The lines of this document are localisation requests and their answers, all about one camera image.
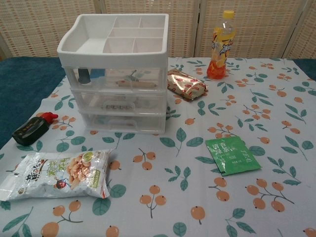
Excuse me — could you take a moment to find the gold foil snack packet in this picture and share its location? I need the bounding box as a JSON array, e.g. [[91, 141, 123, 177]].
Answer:
[[167, 69, 209, 101]]

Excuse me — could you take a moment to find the green tea sachet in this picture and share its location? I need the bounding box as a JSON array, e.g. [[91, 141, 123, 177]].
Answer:
[[205, 137, 262, 176]]

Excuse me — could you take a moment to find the floral leaf print tablecloth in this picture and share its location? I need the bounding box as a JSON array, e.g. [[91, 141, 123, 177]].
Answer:
[[0, 58, 316, 237]]

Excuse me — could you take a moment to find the clear drawer holding tools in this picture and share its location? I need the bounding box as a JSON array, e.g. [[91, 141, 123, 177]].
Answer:
[[65, 66, 167, 96]]

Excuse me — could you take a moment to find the woven bamboo folding screen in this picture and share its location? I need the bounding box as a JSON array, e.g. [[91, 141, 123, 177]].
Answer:
[[0, 0, 316, 62]]

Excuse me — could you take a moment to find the dark grey cone piece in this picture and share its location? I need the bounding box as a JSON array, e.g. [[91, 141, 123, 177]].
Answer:
[[78, 68, 91, 86]]

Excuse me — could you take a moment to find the white plastic drawer organizer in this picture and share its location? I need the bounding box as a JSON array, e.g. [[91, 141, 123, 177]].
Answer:
[[57, 13, 171, 136]]

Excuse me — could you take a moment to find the clear drawer with beaded handle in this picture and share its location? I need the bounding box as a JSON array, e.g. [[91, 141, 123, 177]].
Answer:
[[71, 89, 167, 116]]

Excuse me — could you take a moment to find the clear drawer with plain handle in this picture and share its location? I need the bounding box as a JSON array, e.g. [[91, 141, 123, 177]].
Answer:
[[78, 113, 166, 134]]

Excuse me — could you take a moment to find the white nut snack bag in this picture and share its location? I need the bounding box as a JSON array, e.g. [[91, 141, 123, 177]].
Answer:
[[0, 149, 114, 201]]

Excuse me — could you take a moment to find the orange iced tea bottle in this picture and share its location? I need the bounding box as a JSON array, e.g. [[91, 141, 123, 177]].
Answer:
[[206, 9, 237, 79]]

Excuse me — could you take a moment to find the brown handled small tool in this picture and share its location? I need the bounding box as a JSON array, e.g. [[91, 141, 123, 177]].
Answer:
[[115, 70, 158, 88]]

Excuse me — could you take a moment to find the black ink bottle red cap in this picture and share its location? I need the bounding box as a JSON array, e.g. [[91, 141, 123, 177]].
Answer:
[[11, 112, 59, 146]]

